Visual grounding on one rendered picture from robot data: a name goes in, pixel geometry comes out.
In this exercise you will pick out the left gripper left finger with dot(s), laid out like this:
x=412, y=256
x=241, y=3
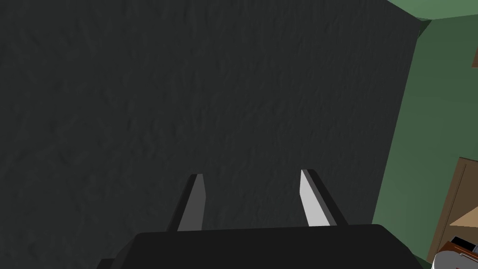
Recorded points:
x=194, y=209

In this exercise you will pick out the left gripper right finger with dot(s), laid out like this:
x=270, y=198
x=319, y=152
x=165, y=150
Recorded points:
x=315, y=205

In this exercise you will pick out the brown wooden cabinet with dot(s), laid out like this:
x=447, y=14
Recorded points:
x=457, y=201

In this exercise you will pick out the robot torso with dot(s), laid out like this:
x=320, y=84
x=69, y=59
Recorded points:
x=457, y=257

